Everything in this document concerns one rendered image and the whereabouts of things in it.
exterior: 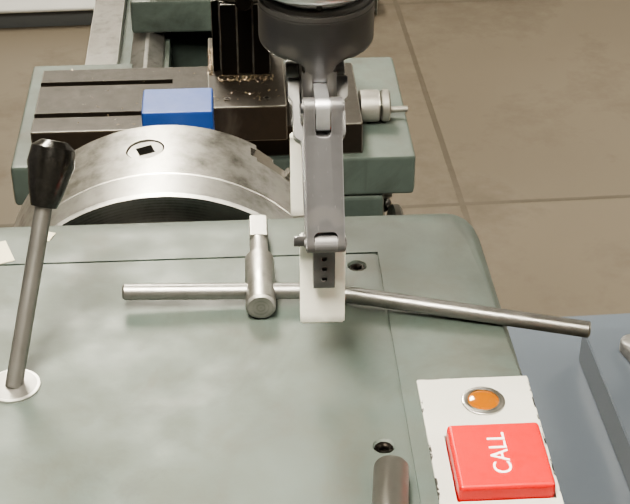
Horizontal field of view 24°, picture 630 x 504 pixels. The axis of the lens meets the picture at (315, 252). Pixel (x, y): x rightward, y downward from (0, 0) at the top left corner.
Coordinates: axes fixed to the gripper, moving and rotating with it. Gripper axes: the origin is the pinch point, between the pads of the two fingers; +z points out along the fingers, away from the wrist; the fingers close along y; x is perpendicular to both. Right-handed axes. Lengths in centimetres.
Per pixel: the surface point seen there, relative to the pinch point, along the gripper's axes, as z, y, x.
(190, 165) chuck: 6.6, 24.3, 9.5
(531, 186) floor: 130, 222, -68
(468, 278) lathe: 4.7, 2.7, -11.6
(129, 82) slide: 33, 94, 20
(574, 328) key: 3.9, -5.1, -18.0
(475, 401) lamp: 4.3, -12.2, -9.9
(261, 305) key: 3.4, -1.7, 4.0
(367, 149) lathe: 38, 81, -12
